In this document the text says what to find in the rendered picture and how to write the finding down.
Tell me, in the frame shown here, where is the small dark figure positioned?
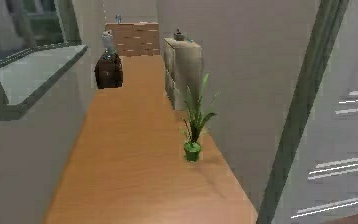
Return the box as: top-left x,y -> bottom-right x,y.
173,28 -> 185,42

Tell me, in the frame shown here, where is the light wooden chest of drawers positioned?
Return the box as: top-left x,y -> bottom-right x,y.
104,22 -> 161,57

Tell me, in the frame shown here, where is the green house plant in pot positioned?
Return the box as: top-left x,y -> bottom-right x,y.
179,72 -> 219,163

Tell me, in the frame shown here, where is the grey figure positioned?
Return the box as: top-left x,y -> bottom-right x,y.
101,30 -> 117,56

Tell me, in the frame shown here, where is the pale beige cupboard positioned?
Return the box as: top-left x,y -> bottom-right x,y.
163,37 -> 204,112

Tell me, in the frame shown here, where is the grey framed glass door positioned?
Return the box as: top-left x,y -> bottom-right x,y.
256,0 -> 358,224

